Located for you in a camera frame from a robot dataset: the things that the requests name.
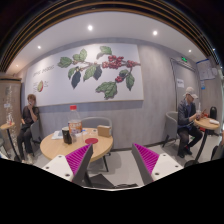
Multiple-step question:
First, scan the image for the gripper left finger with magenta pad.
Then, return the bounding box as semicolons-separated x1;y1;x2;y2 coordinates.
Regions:
43;144;93;185

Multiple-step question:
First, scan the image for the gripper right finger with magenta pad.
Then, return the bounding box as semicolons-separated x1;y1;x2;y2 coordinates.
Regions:
132;143;182;185

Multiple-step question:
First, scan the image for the red round coaster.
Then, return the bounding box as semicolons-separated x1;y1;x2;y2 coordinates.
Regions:
85;138;98;144

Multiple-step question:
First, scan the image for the dark cup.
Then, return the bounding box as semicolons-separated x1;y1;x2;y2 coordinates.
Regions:
62;127;72;144

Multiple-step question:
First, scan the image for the round wooden table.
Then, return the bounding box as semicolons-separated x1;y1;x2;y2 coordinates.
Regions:
40;128;113;162
184;117;220;167

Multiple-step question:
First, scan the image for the white paper on table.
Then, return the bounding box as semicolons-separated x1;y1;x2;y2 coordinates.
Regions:
52;130;63;140

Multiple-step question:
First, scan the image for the clear plastic bottle red cap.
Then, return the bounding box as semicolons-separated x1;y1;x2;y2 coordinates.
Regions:
68;105;82;143

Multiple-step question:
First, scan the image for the brown tissue box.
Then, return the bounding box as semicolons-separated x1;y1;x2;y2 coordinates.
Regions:
97;125;111;137

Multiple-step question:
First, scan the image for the grey armchair behind table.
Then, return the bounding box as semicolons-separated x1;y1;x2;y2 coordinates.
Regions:
80;116;114;150

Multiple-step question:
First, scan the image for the seated man with cap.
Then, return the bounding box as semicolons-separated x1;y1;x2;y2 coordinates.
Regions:
177;87;204;158

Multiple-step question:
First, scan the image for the grey armchair right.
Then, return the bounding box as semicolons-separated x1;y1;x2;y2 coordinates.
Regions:
164;111;178;144

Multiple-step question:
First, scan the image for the seated person in black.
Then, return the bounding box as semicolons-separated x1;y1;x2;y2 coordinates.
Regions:
17;94;39;164

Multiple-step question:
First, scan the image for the round wooden table right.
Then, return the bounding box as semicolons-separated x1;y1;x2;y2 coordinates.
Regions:
184;117;220;167

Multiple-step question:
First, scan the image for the grey door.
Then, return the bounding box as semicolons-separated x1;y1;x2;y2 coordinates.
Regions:
170;58;200;111

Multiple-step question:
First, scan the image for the coffee plant wall mural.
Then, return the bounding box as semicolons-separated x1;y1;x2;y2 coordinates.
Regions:
25;43;144;107

